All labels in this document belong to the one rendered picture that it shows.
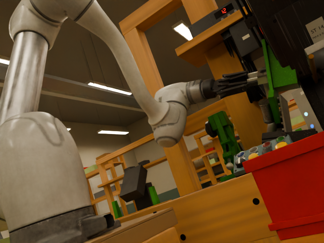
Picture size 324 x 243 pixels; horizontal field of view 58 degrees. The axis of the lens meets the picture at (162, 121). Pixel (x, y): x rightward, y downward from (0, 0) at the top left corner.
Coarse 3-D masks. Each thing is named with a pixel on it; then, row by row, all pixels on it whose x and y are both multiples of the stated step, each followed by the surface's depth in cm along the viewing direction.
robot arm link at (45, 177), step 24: (24, 120) 56; (48, 120) 59; (0, 144) 54; (24, 144) 53; (48, 144) 54; (72, 144) 59; (0, 168) 53; (24, 168) 52; (48, 168) 52; (72, 168) 56; (0, 192) 53; (24, 192) 51; (48, 192) 51; (72, 192) 54; (0, 216) 57; (24, 216) 50; (48, 216) 50
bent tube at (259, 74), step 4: (260, 68) 103; (264, 68) 102; (260, 72) 103; (264, 72) 100; (260, 76) 100; (264, 76) 100; (264, 84) 103; (268, 84) 103; (268, 88) 104; (268, 92) 105; (268, 124) 99; (272, 124) 97; (276, 124) 98; (268, 128) 97; (272, 128) 96; (276, 128) 97
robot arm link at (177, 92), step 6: (174, 84) 117; (180, 84) 115; (186, 84) 114; (162, 90) 118; (168, 90) 115; (174, 90) 114; (180, 90) 113; (186, 90) 112; (156, 96) 119; (162, 96) 116; (168, 96) 113; (174, 96) 112; (180, 96) 112; (186, 96) 113; (180, 102) 111; (186, 102) 113; (186, 108) 112
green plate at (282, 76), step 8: (264, 40) 93; (264, 48) 93; (264, 56) 93; (272, 56) 93; (272, 64) 92; (272, 72) 92; (280, 72) 91; (288, 72) 90; (272, 80) 92; (280, 80) 91; (288, 80) 90; (296, 80) 89; (272, 88) 91; (280, 88) 94; (288, 88) 95; (296, 88) 96
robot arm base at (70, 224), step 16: (32, 224) 50; (48, 224) 50; (64, 224) 50; (80, 224) 51; (96, 224) 51; (112, 224) 52; (16, 240) 50; (32, 240) 49; (48, 240) 48; (64, 240) 47; (80, 240) 50
